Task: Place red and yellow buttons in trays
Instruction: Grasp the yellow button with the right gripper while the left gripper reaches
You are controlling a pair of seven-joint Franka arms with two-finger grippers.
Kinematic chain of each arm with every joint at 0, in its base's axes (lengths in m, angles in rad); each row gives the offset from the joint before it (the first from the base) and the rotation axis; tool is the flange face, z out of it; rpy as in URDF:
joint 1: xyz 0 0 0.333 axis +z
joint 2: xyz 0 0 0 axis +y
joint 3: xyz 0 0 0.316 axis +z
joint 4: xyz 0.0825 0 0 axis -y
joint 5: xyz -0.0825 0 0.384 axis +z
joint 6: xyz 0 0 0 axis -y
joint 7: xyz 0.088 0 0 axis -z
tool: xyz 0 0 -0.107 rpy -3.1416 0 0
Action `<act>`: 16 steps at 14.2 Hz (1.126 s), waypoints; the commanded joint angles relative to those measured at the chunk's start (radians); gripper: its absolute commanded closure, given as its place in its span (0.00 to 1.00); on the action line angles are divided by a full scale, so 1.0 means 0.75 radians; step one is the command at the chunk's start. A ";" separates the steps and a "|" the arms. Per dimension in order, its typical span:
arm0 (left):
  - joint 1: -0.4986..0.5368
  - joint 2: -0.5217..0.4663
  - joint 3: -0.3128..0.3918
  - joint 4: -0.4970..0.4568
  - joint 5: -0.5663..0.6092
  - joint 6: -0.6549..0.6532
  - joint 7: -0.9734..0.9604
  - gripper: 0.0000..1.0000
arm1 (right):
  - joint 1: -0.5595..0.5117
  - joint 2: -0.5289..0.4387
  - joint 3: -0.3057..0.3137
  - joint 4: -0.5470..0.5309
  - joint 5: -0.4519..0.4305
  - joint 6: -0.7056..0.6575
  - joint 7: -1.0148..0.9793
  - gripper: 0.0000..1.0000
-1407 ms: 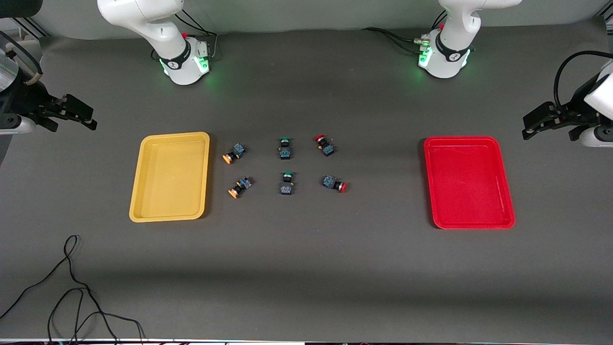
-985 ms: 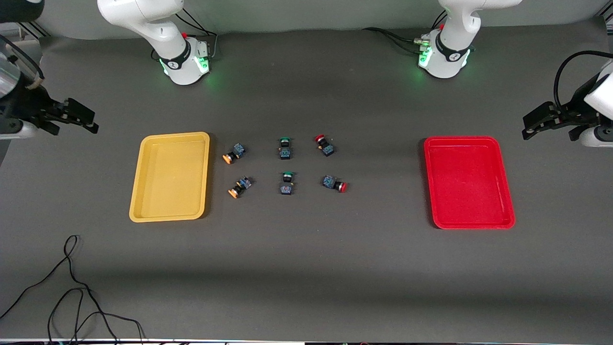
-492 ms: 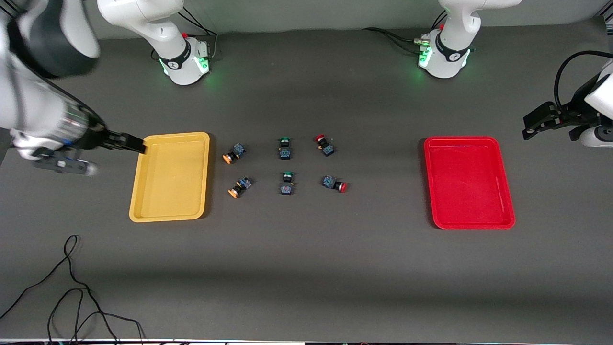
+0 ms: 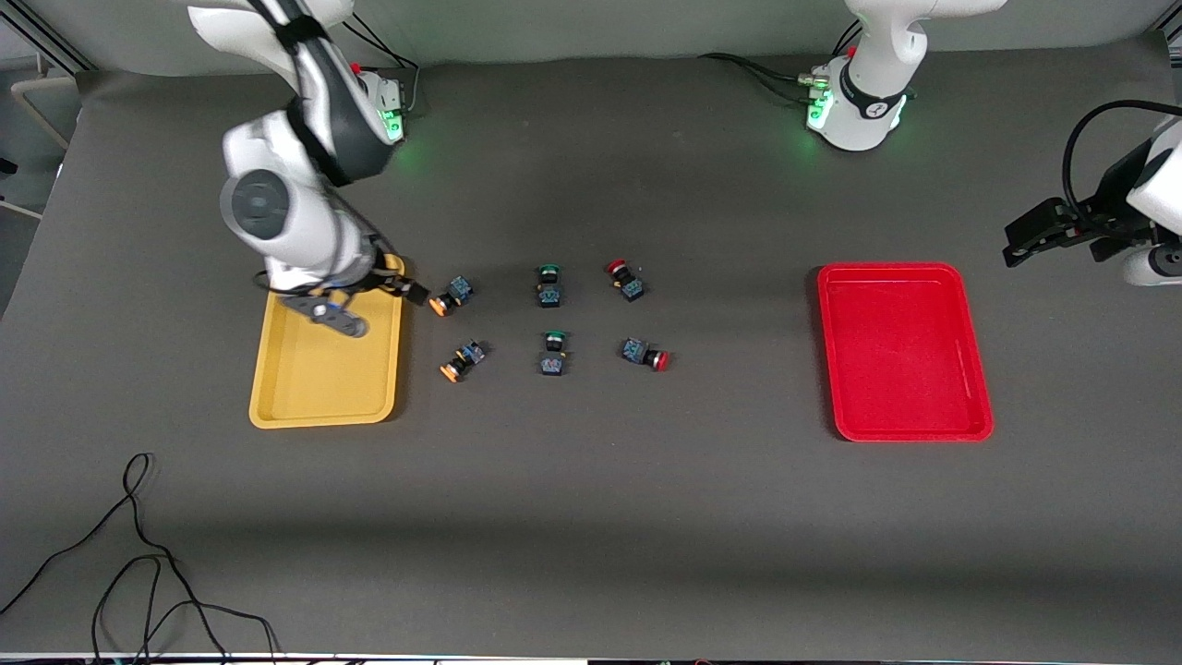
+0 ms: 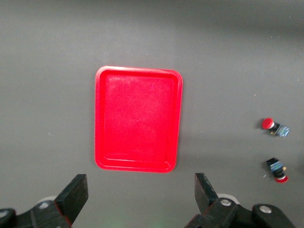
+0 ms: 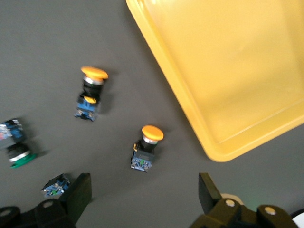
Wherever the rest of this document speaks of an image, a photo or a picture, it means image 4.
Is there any yellow push button switch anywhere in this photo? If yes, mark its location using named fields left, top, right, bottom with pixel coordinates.
left=440, top=340, right=488, bottom=383
left=428, top=275, right=476, bottom=318

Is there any red push button switch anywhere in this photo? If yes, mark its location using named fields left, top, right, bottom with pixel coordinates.
left=606, top=260, right=646, bottom=302
left=621, top=338, right=670, bottom=372

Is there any yellow plastic tray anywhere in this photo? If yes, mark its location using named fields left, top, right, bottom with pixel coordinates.
left=248, top=254, right=407, bottom=430

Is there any red plastic tray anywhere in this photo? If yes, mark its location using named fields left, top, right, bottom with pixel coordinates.
left=816, top=262, right=995, bottom=443

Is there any black right arm base cable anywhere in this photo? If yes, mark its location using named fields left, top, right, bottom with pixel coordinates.
left=342, top=13, right=422, bottom=116

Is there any black arm base cable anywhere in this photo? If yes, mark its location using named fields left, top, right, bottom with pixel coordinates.
left=342, top=13, right=422, bottom=116
left=697, top=51, right=832, bottom=104

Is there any black left arm base cable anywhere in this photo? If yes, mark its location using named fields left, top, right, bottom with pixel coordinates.
left=697, top=51, right=832, bottom=104

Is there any thin black loose cable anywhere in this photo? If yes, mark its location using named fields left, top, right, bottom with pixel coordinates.
left=0, top=453, right=283, bottom=665

